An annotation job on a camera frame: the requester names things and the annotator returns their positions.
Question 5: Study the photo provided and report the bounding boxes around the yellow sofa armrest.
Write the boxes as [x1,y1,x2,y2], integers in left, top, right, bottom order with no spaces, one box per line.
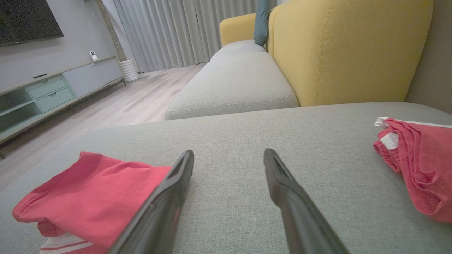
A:
[219,13,257,47]

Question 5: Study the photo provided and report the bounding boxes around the large grey chaise cushion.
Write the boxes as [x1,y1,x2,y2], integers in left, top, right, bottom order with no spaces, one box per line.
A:
[0,102,452,254]

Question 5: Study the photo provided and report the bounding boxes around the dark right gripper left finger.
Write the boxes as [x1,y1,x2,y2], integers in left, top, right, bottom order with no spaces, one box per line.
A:
[108,150,195,254]

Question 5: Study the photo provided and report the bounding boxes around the yellow sofa backrest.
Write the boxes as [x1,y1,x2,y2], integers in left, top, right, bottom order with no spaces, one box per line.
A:
[266,0,434,107]

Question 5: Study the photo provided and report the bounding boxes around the red jersey with white sleeves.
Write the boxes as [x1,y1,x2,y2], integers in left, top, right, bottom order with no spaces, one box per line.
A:
[12,151,173,254]

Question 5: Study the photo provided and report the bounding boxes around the black flat television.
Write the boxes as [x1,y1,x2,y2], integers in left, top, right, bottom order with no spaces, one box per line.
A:
[0,0,65,47]

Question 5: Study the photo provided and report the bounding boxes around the light grey pleated curtain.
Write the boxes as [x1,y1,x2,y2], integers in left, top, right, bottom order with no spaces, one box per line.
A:
[112,0,280,73]

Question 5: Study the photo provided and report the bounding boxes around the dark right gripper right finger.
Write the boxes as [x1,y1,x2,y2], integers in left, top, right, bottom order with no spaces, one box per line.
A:
[263,148,350,254]

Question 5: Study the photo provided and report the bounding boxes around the white ribbed cylindrical appliance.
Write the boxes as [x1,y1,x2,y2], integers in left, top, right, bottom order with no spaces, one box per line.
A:
[119,58,141,83]

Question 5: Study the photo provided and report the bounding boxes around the pale green TV cabinet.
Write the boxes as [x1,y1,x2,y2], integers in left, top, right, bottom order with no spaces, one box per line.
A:
[0,55,127,159]

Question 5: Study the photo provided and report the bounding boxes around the blue throw pillow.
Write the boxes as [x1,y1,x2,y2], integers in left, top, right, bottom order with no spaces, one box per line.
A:
[253,0,277,47]

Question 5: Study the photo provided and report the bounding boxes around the red shorts with white waistband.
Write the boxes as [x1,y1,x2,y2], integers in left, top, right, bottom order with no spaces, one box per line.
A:
[373,117,452,224]

